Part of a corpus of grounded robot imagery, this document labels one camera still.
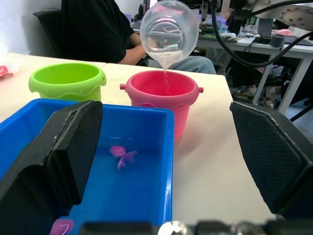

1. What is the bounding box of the blue plastic tub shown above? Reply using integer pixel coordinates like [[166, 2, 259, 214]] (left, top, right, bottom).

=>
[[0, 98, 175, 235]]

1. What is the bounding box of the clear plastic bag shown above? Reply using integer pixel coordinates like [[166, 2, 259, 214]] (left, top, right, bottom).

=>
[[0, 51, 30, 74]]

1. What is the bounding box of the pink plastic bucket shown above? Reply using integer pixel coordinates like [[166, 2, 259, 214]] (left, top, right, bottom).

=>
[[119, 70, 204, 141]]

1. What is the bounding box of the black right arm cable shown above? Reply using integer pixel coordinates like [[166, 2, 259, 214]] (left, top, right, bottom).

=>
[[211, 0, 313, 68]]

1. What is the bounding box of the dark grey tape roll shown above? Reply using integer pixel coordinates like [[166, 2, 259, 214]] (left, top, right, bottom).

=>
[[270, 34, 286, 47]]

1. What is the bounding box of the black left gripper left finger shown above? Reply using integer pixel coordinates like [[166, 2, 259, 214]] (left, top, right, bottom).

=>
[[0, 99, 104, 235]]

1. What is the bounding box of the person in black shirt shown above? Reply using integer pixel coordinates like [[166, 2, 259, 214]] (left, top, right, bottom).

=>
[[61, 0, 217, 75]]

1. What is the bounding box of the black office chair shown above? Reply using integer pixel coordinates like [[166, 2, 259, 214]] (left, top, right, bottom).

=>
[[33, 9, 71, 59]]

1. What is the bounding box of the white background desk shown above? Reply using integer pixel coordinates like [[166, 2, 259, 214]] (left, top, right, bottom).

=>
[[195, 31, 313, 116]]

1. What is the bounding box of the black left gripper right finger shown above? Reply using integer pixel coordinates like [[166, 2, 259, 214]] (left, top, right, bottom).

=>
[[229, 100, 313, 220]]

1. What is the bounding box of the green plastic bucket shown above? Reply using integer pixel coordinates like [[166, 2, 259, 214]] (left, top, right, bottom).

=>
[[28, 63, 107, 101]]

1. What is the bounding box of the grey cylinder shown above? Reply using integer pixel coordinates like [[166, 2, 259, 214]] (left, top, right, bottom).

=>
[[258, 17, 273, 38]]

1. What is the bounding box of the red packet with paper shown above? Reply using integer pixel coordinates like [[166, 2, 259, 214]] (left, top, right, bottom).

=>
[[0, 65, 14, 79]]

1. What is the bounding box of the pink toy fish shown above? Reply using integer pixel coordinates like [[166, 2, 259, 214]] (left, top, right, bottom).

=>
[[49, 218, 75, 235], [109, 145, 139, 171]]

